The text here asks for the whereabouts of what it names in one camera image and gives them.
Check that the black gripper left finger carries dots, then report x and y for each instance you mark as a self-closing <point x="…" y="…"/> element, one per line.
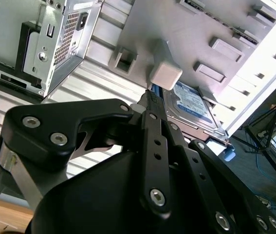
<point x="55" y="117"/>

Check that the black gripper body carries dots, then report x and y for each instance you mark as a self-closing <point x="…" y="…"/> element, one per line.
<point x="91" y="207"/>

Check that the hard disk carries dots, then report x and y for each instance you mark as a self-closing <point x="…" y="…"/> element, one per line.
<point x="191" y="104"/>

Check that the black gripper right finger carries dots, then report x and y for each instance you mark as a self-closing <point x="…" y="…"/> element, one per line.
<point x="225" y="185"/>

